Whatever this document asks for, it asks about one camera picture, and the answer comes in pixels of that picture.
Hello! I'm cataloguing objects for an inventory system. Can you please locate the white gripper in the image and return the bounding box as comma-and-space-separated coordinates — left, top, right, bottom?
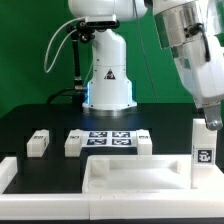
170, 37, 224, 132

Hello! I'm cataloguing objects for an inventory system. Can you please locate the white desk top tray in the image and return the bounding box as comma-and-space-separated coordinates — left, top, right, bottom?
82, 155, 224, 193

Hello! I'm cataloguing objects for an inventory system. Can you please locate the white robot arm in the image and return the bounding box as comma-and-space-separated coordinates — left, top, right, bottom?
68, 0, 224, 130

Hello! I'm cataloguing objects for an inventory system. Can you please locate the white front fence bar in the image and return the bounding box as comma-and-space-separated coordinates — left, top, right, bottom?
0, 191, 224, 220

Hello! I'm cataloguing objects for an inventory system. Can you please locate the fiducial marker sheet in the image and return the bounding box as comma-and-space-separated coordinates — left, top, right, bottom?
81, 131, 137, 148

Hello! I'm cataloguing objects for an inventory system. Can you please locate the white left fence block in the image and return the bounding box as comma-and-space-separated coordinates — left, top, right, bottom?
0, 157, 18, 194

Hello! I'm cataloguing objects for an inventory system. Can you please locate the black camera pole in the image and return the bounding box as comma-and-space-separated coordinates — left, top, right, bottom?
71, 31, 86, 109

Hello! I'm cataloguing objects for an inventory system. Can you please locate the black base cable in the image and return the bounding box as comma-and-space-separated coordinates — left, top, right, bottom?
45, 87, 84, 105

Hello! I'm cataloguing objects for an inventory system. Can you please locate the black camera on pole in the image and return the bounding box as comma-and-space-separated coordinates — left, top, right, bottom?
66, 14, 120, 43

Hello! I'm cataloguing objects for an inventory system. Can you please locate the white cable loop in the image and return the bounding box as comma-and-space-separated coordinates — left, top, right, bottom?
43, 16, 87, 74

